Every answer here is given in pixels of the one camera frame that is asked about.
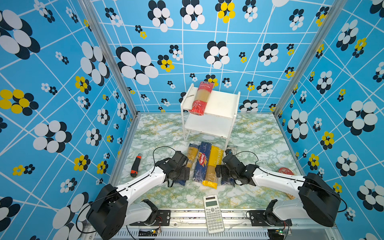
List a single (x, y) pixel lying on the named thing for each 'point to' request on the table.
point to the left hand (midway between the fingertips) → (182, 172)
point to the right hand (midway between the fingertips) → (222, 169)
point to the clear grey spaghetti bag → (225, 181)
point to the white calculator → (213, 214)
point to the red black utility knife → (134, 169)
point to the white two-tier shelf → (221, 110)
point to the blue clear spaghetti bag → (192, 152)
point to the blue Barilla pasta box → (201, 170)
